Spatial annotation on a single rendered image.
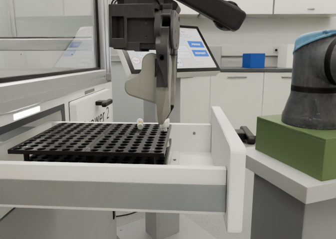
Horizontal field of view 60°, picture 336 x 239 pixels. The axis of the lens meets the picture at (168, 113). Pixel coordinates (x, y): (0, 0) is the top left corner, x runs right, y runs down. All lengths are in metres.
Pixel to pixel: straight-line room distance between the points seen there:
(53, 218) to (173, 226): 1.16
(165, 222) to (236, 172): 1.38
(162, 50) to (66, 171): 0.19
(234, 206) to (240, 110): 3.20
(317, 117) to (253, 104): 2.80
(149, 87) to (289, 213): 0.56
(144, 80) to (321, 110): 0.51
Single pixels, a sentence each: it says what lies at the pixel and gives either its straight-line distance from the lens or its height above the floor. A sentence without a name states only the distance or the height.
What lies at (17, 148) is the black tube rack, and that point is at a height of 0.90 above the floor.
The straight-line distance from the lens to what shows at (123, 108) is 2.18.
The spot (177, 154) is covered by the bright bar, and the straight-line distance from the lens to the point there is 0.56.
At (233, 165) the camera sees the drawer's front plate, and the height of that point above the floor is 0.91.
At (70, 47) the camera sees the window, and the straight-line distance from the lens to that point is 0.76.
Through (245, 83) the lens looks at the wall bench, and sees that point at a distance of 3.51.
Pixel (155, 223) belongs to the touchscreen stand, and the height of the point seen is 0.15.
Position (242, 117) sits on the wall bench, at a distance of 3.57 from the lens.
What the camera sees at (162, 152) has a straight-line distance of 0.40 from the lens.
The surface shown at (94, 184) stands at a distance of 0.39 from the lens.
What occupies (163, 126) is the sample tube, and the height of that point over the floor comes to 0.91.
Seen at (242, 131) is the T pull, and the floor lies 0.91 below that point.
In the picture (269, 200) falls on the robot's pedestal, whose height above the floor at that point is 0.64.
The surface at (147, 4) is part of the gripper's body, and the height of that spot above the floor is 1.09.
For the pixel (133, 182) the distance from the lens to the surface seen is 0.38.
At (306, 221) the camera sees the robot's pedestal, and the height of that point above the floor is 0.65.
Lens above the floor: 1.03
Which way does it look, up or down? 11 degrees down
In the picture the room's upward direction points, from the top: straight up
